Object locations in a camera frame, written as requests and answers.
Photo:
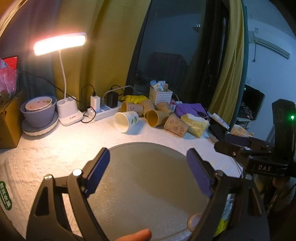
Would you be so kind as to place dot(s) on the black power adapter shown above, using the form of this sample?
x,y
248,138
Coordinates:
x,y
112,100

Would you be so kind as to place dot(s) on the white tube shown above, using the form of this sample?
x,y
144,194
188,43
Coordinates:
x,y
218,120

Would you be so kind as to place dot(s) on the small pink box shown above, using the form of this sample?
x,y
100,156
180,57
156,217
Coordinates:
x,y
173,102

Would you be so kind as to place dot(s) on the packets in basket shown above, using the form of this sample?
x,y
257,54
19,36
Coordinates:
x,y
158,85

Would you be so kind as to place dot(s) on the person's right forearm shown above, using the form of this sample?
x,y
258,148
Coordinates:
x,y
279,192

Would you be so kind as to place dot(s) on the purple cloth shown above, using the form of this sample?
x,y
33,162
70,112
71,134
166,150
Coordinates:
x,y
188,109

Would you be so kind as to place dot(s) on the white bowl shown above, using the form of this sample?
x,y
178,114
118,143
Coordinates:
x,y
38,105

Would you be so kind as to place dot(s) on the black pouch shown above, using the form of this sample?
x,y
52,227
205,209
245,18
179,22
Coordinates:
x,y
217,133

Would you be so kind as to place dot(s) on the person's left hand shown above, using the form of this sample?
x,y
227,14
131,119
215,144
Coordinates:
x,y
135,236

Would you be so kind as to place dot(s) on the purple bowl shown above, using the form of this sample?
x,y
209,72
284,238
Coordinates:
x,y
39,118

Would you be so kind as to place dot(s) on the white air conditioner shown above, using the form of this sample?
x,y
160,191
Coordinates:
x,y
270,45

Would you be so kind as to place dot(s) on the black laptop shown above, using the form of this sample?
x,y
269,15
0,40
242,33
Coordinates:
x,y
252,102

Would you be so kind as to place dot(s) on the dark window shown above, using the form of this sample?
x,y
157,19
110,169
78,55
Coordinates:
x,y
175,46

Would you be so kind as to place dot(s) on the white plastic basket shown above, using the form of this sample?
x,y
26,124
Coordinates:
x,y
160,96

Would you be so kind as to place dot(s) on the white power strip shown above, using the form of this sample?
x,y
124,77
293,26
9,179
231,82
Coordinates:
x,y
105,113

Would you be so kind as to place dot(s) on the grey round tray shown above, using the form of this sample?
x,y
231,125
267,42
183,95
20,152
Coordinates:
x,y
148,185

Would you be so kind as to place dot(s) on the white textured table cover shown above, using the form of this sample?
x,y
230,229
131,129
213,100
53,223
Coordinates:
x,y
57,150

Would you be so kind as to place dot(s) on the white printed cup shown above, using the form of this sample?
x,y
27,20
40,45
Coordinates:
x,y
238,131

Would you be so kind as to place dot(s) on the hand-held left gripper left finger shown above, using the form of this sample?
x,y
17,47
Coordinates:
x,y
99,171

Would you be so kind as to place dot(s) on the yellow rubber gloves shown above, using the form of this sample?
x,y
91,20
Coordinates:
x,y
134,98

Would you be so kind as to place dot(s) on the white desk lamp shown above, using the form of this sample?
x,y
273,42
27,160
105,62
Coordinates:
x,y
60,44

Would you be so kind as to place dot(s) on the clear plastic packet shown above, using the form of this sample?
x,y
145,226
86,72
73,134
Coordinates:
x,y
225,215

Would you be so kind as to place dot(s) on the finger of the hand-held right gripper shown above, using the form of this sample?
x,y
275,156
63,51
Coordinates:
x,y
235,139
227,148

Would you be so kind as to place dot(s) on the brown printed paper cup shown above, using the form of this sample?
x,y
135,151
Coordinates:
x,y
177,126

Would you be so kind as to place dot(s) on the yellow curtain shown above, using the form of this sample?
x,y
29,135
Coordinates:
x,y
104,46
227,69

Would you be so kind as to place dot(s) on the white charger plug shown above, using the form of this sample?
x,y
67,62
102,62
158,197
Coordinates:
x,y
95,103

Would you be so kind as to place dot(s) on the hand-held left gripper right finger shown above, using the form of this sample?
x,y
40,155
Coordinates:
x,y
198,171

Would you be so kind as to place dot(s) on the white cup with green print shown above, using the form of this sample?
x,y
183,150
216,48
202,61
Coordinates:
x,y
126,121

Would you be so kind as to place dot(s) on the white plate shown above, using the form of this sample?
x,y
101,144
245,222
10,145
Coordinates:
x,y
34,132

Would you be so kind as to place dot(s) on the yellow tissue pack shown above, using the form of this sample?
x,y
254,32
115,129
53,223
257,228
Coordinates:
x,y
196,125

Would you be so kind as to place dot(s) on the cardboard box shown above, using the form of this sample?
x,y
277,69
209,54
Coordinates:
x,y
10,125

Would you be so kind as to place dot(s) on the pink plastic bag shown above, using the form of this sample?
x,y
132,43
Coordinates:
x,y
8,80

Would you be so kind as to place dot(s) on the tablet with red screen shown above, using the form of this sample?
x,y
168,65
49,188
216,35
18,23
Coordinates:
x,y
10,61

